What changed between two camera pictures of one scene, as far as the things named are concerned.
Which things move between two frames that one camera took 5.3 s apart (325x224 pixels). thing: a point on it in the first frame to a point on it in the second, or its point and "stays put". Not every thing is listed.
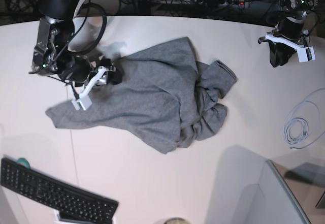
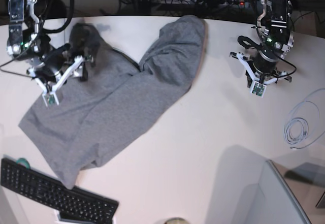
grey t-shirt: [165, 97] to [114, 101]
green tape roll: [23, 161] stays put
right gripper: [279, 53] to [265, 61]
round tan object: [176, 220] stays put
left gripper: [76, 69] to [84, 39]
